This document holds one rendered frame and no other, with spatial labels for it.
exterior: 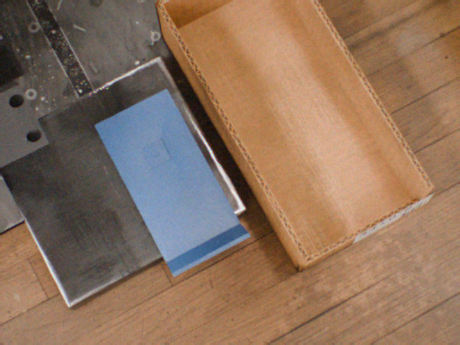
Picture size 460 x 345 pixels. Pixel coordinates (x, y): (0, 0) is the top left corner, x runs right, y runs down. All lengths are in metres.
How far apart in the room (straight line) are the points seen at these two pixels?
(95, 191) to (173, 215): 0.07
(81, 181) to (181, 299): 0.13
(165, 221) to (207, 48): 0.17
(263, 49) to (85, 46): 0.16
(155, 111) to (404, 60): 0.23
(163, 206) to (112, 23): 0.19
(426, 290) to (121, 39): 0.35
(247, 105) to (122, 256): 0.17
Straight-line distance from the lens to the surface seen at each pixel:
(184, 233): 0.83
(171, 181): 0.84
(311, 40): 0.90
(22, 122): 0.65
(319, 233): 0.85
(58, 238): 0.84
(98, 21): 0.92
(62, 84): 0.90
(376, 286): 0.85
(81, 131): 0.86
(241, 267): 0.84
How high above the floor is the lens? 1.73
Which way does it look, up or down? 75 degrees down
